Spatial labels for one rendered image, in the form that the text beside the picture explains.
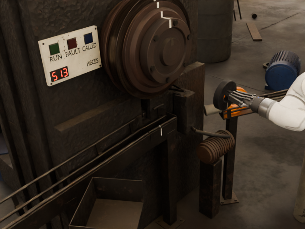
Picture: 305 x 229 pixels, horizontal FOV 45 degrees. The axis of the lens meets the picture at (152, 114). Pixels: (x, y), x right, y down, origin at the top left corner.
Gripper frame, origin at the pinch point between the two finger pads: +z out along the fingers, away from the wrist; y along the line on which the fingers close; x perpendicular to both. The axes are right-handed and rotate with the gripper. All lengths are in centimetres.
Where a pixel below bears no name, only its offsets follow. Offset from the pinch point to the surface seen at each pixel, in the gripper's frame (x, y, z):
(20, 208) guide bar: -21, -102, 22
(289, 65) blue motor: -54, 175, 45
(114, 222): -24, -79, -7
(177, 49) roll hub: 27.1, -26.3, 9.5
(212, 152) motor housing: -34.0, -5.9, 0.2
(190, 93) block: -5.3, -5.0, 17.7
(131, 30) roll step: 38, -45, 18
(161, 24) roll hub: 39, -34, 11
